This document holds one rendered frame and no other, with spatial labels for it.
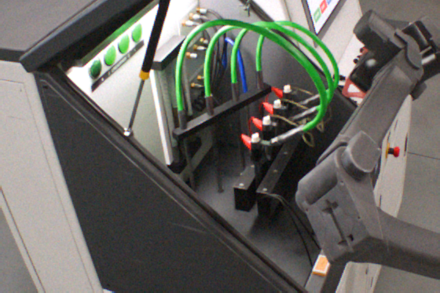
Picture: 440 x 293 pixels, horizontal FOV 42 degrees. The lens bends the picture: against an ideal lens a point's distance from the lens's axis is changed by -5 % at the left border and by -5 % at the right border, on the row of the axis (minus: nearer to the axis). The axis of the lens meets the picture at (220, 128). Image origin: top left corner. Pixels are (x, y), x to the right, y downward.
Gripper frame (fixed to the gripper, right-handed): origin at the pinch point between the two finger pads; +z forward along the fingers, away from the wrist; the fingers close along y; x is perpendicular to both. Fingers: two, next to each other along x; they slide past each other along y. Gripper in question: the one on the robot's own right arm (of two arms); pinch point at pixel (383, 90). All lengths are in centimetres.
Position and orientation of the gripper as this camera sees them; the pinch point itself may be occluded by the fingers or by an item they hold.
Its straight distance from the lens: 146.2
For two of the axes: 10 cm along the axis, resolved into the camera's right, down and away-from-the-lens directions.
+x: -6.2, 5.0, -6.0
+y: -6.0, -8.0, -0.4
